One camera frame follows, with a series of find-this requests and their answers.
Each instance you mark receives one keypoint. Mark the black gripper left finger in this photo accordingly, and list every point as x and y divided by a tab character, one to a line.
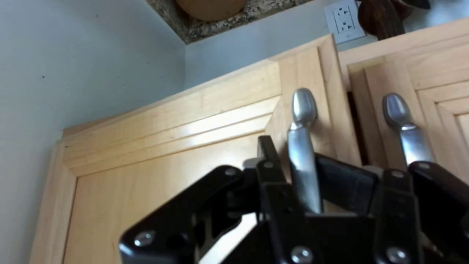
274	206

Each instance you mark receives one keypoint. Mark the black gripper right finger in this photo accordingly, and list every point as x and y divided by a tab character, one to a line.
397	215

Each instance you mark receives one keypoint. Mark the light wooden cabinet door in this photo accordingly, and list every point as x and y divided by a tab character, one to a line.
147	162
441	74

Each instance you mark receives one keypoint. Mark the dark wooden utensils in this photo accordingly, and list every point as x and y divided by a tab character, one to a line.
382	17

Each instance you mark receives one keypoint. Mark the white wall outlet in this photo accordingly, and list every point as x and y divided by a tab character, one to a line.
345	20

